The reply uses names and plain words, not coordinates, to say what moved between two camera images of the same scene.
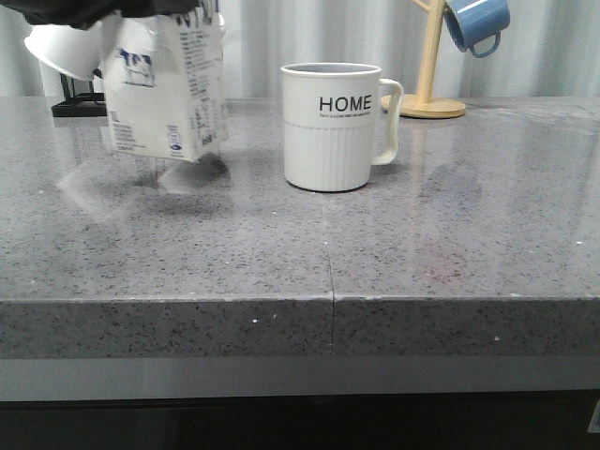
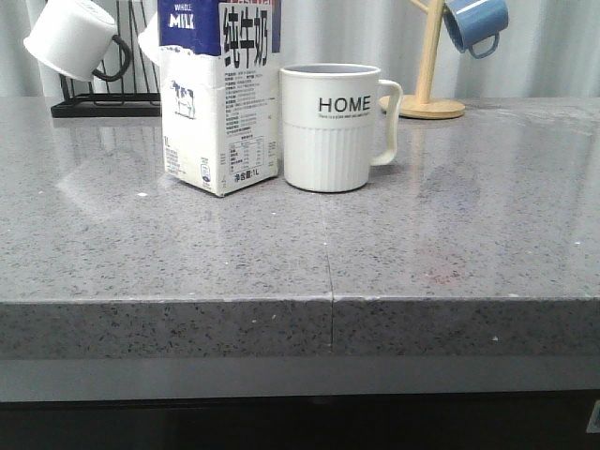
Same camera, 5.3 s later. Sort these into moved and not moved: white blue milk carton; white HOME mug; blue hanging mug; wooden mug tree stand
Moved: white blue milk carton
Not moved: white HOME mug; blue hanging mug; wooden mug tree stand
